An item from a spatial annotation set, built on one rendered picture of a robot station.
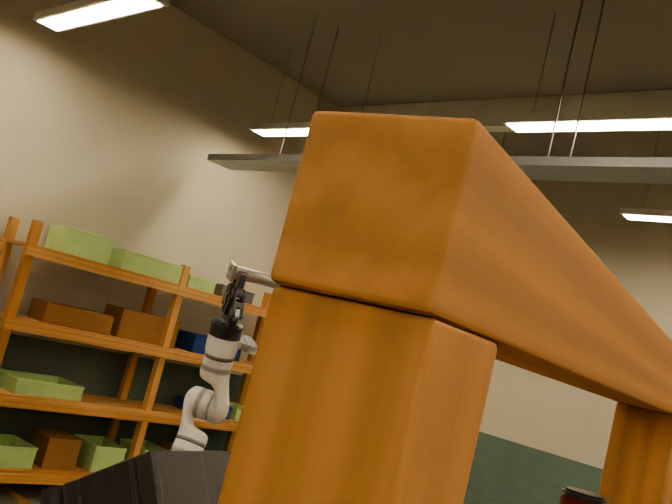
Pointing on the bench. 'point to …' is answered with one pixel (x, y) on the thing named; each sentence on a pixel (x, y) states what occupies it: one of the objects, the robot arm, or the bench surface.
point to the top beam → (464, 251)
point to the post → (390, 412)
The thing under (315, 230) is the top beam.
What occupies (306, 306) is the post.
